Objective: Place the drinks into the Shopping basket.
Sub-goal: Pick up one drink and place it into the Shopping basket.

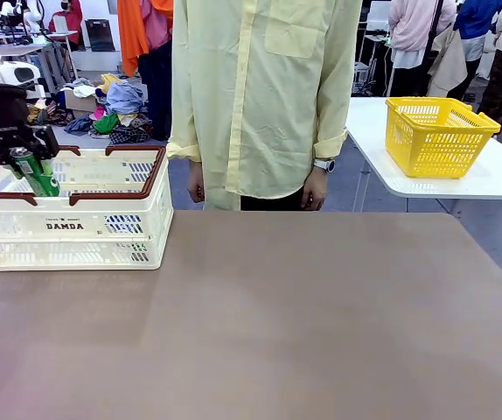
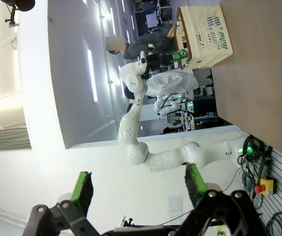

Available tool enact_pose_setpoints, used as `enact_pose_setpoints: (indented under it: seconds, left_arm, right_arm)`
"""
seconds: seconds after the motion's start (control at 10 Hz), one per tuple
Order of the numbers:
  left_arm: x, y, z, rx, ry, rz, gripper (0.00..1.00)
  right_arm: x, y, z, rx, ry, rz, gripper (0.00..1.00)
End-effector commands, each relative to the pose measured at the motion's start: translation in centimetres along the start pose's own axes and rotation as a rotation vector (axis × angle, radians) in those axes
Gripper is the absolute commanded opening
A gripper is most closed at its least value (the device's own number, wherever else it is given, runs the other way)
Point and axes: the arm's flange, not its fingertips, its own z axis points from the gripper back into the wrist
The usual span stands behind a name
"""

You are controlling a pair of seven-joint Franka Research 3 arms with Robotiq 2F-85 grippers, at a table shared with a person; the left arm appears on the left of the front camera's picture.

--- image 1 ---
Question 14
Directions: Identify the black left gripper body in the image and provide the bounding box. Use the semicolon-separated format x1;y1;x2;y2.
0;78;38;144

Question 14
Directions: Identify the green soda can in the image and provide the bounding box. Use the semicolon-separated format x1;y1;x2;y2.
9;146;62;198

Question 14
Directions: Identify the person's right forearm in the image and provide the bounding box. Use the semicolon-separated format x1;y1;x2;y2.
166;100;205;183

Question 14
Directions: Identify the person's left forearm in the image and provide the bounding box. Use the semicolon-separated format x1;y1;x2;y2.
310;100;351;170

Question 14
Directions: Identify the yellow plastic basket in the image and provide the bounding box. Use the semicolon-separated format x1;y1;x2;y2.
384;96;502;179

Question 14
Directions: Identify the person's right hand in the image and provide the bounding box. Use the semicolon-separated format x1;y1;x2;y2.
187;171;207;204

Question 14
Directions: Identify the person's left hand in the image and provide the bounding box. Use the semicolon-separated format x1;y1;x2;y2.
301;170;330;212

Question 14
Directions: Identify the brown cardboard box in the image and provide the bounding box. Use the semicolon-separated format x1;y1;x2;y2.
59;88;100;114

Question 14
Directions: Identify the green cloth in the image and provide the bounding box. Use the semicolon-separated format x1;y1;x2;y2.
92;112;120;134

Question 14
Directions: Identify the dark checkered cloth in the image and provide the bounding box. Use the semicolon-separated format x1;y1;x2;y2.
109;124;150;146

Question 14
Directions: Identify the blue grey cloth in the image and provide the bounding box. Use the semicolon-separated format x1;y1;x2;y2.
105;80;146;116

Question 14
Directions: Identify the grey metal table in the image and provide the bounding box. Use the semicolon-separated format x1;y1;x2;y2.
0;29;80;98

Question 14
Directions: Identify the person in red top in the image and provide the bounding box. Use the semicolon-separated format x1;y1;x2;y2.
48;0;84;50

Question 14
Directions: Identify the black flat panel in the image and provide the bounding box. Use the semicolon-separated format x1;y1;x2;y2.
85;18;117;53

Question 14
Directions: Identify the dark blue hanging garment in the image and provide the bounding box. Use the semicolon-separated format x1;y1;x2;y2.
138;41;174;142

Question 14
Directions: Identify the orange hanging garment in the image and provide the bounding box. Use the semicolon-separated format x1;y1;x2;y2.
117;0;151;78

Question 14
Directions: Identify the pink hanging garment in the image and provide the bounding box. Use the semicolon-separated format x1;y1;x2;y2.
139;0;174;56

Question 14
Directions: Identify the person in yellow shirt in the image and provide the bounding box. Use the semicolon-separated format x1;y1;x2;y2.
166;0;364;213

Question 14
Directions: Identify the white wrist watch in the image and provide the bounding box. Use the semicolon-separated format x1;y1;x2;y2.
312;157;336;175

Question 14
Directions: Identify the person in pink jacket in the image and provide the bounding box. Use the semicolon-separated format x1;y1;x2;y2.
387;0;458;100

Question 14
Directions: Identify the beige hanging coat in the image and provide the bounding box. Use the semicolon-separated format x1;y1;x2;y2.
427;27;470;100

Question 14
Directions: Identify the person in blue top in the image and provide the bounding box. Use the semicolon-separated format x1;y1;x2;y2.
453;0;502;102

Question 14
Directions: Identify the white side table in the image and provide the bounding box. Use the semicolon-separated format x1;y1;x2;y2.
345;96;502;201

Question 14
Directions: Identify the brown basket handle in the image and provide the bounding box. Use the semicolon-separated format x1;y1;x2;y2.
0;145;82;207
67;143;168;207

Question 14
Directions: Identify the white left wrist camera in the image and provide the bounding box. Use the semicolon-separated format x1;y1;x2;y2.
0;59;41;88

